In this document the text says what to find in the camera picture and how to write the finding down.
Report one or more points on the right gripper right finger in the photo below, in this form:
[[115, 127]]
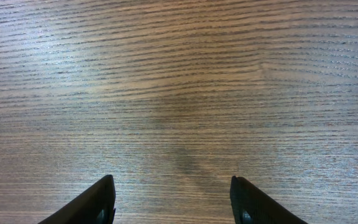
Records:
[[250, 205]]

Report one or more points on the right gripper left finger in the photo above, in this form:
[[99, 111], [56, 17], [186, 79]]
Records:
[[94, 206]]

